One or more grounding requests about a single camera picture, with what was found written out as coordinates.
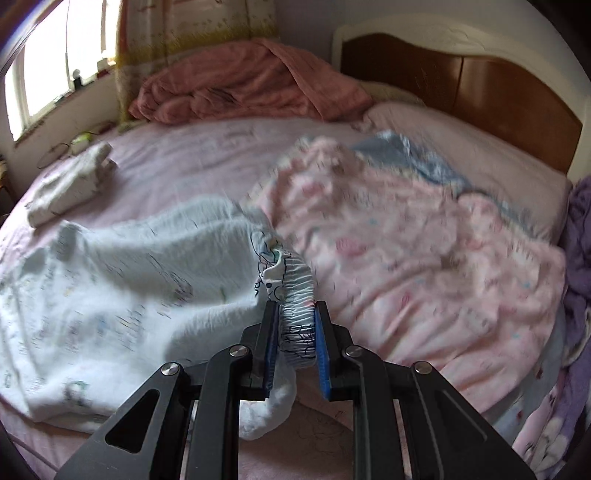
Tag pink quilt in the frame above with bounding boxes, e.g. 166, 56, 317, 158
128, 38, 372, 125

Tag beige pillow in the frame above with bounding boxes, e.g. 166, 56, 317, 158
360, 82, 428, 106

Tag pink printed blanket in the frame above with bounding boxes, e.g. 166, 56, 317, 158
510, 355, 585, 476

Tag black cable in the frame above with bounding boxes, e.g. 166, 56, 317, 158
37, 121, 116, 168

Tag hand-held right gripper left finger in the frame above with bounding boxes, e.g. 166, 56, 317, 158
55, 300, 282, 480

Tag blue cloth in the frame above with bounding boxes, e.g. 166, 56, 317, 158
351, 130, 552, 241

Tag white cartoon print pants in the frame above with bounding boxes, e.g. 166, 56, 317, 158
0, 196, 319, 441

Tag purple cloth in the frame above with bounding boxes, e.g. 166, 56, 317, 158
561, 175, 591, 370

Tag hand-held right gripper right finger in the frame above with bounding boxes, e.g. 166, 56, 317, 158
314, 300, 539, 480

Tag wooden headboard with white frame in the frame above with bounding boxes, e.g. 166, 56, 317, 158
332, 21, 591, 178

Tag beige dotted folded pants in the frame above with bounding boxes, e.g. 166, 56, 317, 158
27, 142, 116, 228

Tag white framed window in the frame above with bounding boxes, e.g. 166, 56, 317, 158
0, 0, 123, 141

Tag pink pillow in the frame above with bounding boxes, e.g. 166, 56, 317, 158
362, 102, 573, 241

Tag tree print curtain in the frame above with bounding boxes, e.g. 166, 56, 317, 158
113, 0, 280, 125

